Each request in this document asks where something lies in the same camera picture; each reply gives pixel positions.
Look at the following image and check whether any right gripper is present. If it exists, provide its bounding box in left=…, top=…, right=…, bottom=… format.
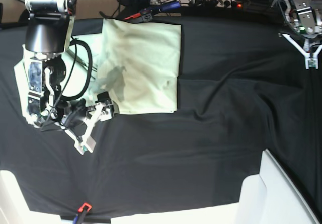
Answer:
left=45, top=91, right=117, bottom=138

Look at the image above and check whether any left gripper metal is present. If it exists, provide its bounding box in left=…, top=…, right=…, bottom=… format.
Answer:
left=297, top=31, right=321, bottom=53

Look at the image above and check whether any light green T-shirt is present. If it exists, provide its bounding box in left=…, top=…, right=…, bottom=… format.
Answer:
left=13, top=17, right=182, bottom=129

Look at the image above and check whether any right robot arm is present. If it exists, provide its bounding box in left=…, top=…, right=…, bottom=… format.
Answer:
left=21, top=0, right=114, bottom=142

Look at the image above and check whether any black table cloth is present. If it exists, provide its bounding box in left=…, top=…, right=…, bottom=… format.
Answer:
left=1, top=17, right=321, bottom=219

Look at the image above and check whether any white power strip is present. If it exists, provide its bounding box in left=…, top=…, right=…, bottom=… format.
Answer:
left=150, top=0, right=238, bottom=8

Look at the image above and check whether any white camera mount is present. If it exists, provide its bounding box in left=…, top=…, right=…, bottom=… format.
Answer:
left=281, top=33, right=322, bottom=70
left=63, top=101, right=114, bottom=155

